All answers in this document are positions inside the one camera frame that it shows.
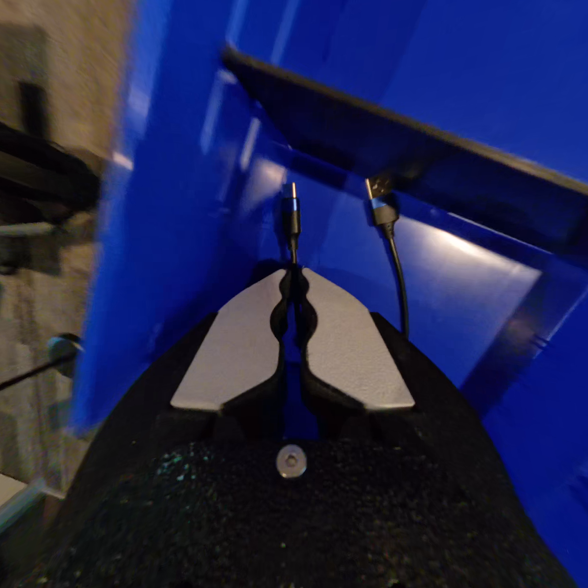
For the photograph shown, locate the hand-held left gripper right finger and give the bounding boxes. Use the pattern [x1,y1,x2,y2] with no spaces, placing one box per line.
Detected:
[293,268,416,436]

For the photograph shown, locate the black USB cable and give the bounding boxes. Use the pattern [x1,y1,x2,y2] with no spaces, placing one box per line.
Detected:
[281,172,411,340]

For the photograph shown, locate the blue bin with divider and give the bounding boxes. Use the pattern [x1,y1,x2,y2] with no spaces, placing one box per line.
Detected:
[71,0,588,588]

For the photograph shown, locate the black bin divider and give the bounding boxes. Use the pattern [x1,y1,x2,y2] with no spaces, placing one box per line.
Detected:
[222,43,588,258]

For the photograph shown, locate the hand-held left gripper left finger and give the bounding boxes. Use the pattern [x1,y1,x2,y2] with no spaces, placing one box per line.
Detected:
[170,269,293,435]

